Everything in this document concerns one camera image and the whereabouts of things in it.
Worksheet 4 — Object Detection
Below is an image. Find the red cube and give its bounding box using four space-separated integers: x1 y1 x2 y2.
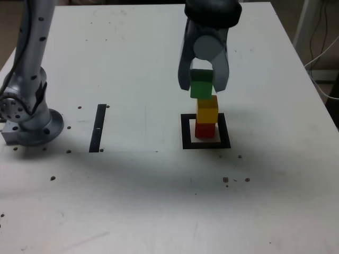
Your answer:
194 122 216 139

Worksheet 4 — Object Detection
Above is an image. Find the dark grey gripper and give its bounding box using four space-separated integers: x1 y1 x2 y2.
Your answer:
177 22 231 94

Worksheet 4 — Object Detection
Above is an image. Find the white frame post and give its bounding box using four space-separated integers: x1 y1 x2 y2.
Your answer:
292 0 323 58

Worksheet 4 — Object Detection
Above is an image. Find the black hanging cable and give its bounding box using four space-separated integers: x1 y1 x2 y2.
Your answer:
308 0 331 63

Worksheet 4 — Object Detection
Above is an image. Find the black tape square outline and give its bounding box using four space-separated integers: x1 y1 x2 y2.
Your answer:
180 113 231 150

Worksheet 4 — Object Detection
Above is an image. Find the black tape strip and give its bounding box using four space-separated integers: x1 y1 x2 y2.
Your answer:
88 104 108 153

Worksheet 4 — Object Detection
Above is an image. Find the green cube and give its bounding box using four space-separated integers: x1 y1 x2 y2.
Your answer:
190 69 214 100

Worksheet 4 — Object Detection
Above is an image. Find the yellow cube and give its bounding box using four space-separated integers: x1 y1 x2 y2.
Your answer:
195 95 219 124

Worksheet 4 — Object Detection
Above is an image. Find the white cable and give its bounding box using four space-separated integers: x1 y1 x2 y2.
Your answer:
304 34 339 100

